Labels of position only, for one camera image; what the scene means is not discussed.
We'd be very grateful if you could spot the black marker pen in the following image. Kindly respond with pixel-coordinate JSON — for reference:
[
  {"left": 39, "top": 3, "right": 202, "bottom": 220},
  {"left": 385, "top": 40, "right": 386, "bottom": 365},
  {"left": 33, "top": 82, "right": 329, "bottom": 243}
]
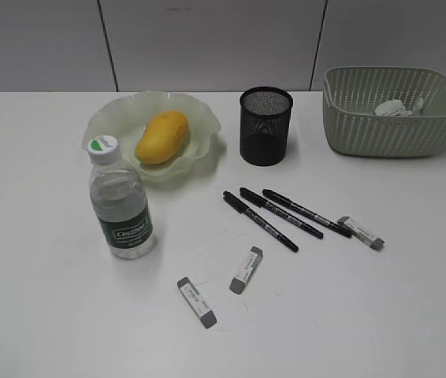
[
  {"left": 262, "top": 189, "right": 352, "bottom": 238},
  {"left": 240, "top": 187, "right": 324, "bottom": 239},
  {"left": 223, "top": 191, "right": 299, "bottom": 253}
]

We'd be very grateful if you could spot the yellow mango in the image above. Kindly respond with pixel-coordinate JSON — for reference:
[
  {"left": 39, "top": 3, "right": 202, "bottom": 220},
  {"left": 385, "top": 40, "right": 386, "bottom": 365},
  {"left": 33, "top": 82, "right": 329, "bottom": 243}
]
[{"left": 135, "top": 111, "right": 189, "bottom": 165}]

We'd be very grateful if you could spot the white grey eraser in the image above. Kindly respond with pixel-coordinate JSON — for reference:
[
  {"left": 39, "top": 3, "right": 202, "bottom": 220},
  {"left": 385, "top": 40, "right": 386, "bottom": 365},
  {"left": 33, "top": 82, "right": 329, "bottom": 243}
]
[
  {"left": 337, "top": 216, "right": 385, "bottom": 251},
  {"left": 177, "top": 277, "right": 217, "bottom": 329},
  {"left": 229, "top": 246, "right": 263, "bottom": 295}
]

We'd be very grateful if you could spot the clear plastic water bottle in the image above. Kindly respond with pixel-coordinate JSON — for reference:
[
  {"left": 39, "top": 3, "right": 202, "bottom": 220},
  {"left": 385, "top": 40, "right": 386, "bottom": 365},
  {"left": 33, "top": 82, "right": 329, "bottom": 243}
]
[{"left": 87, "top": 135, "right": 156, "bottom": 260}]

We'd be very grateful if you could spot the white grey eraser front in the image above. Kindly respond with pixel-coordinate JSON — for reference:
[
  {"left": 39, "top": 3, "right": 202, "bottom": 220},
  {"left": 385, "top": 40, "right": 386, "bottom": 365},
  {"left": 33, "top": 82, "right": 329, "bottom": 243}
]
[{"left": 177, "top": 277, "right": 217, "bottom": 329}]

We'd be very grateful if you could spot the white waste paper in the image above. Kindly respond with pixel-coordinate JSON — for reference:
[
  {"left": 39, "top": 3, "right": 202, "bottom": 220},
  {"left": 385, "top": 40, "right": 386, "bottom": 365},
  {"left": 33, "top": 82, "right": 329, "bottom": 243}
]
[{"left": 374, "top": 96, "right": 425, "bottom": 117}]

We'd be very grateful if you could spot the black mesh pen holder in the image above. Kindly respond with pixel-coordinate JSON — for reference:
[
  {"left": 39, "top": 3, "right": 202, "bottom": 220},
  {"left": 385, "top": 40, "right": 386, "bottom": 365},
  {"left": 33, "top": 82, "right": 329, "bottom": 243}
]
[{"left": 240, "top": 86, "right": 293, "bottom": 166}]

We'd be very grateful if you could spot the translucent green wavy plate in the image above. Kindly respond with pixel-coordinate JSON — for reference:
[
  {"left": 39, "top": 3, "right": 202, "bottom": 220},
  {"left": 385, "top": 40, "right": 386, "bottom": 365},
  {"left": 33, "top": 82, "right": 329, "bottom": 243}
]
[{"left": 81, "top": 90, "right": 221, "bottom": 182}]

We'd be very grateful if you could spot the green woven plastic basket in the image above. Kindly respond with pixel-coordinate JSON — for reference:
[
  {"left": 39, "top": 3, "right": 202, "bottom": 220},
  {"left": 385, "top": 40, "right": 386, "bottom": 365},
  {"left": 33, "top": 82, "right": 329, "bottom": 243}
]
[{"left": 323, "top": 66, "right": 446, "bottom": 158}]

